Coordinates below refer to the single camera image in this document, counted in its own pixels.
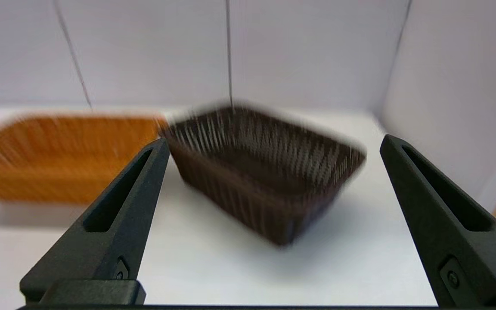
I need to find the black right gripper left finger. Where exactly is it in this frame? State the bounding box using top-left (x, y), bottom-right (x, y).
top-left (20, 138), bottom-right (170, 305)

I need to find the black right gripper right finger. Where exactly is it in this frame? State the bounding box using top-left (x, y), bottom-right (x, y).
top-left (379, 134), bottom-right (496, 307)

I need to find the orange wicker basket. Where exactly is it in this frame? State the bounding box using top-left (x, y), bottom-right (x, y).
top-left (0, 114), bottom-right (167, 205)

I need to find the dark brown wicker basket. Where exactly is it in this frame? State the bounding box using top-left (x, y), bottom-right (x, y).
top-left (162, 103), bottom-right (367, 247)

